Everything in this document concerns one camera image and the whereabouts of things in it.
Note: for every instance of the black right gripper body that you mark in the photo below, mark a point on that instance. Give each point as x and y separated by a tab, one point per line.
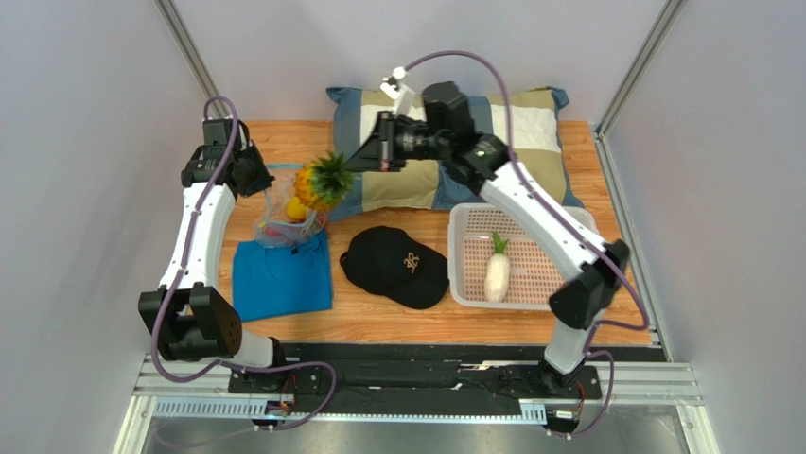
384	142

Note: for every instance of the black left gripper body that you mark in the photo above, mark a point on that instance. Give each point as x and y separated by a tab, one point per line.
256	177

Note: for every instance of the clear zip top bag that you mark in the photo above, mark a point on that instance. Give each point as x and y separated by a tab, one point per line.
286	221

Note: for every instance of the fake pineapple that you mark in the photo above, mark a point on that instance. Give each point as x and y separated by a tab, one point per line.
324	183

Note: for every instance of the white fake radish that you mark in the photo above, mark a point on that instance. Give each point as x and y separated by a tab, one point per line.
498	268

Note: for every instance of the fake red grapes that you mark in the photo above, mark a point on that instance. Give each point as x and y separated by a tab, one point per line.
275	234

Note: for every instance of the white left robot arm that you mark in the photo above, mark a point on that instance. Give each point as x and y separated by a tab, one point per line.
187	317

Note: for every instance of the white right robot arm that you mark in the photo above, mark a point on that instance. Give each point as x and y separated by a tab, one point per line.
593	269

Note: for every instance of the fake yellow lemon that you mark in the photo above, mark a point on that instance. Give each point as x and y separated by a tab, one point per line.
295	211

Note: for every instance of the black baseball cap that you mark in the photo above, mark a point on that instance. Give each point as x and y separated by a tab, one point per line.
386	261

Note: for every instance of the blue folded t-shirt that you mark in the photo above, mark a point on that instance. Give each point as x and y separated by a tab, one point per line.
274	282

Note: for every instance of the plaid checkered pillow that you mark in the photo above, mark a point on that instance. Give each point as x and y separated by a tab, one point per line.
425	184

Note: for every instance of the white plastic basket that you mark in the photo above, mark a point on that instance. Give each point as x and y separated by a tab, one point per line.
533	276

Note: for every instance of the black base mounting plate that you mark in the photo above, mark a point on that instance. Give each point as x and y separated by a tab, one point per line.
403	376

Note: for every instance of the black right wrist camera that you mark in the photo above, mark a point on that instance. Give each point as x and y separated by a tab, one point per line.
447	108

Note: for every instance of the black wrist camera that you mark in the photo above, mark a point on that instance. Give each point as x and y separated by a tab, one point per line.
216	136
447	108

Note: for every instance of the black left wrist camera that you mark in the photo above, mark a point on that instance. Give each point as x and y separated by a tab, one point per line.
216	136

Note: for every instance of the left aluminium corner post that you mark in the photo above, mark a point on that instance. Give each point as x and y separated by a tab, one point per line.
181	34

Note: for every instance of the aluminium corner post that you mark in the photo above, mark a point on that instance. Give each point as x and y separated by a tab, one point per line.
181	34
650	46

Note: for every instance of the right aluminium corner post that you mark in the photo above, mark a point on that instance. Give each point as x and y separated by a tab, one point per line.
650	46

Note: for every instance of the aluminium front frame rail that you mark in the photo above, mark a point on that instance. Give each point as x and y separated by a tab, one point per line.
628	385

